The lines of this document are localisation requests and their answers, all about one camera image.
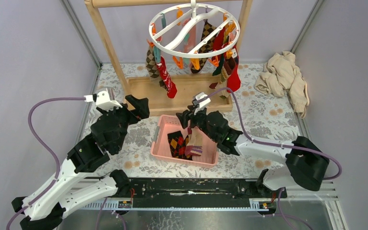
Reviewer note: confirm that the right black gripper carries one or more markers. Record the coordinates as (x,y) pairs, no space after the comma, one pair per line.
(186,115)

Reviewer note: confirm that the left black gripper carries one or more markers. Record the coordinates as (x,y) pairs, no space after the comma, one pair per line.
(142,106)

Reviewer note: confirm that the black red yellow argyle sock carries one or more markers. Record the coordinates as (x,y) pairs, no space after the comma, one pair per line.
(177,143)

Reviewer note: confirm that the red white patterned sock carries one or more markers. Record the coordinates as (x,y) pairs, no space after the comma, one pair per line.
(165,76)

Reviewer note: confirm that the beige purple striped sock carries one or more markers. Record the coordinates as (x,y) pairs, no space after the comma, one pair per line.
(199,145)

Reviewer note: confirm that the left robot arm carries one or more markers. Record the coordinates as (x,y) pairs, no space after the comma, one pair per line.
(49,205)

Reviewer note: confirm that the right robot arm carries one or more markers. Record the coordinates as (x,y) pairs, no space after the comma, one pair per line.
(303,163)

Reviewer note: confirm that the white round clip hanger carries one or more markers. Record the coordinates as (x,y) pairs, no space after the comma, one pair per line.
(174,31)

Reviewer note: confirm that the pink plastic basket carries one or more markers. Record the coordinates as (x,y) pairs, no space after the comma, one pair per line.
(160,148)

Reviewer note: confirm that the brown beige argyle sock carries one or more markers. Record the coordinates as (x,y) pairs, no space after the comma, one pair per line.
(152,69)

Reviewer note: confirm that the plain red sock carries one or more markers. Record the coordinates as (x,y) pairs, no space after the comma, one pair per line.
(223,39)

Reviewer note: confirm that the floral table mat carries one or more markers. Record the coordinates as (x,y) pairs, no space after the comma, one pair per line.
(262,116)

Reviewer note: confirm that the pink sock rear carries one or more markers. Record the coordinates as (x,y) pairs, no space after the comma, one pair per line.
(190,40)

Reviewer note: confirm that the beige crumpled cloth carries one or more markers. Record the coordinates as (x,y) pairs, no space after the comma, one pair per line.
(281,75)

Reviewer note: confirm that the wooden hanger rack frame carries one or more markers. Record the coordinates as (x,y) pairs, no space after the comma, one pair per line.
(122,26)

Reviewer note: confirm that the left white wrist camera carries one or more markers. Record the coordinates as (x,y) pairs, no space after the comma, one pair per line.
(104,100)

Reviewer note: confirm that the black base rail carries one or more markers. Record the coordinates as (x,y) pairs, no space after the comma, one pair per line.
(196,193)

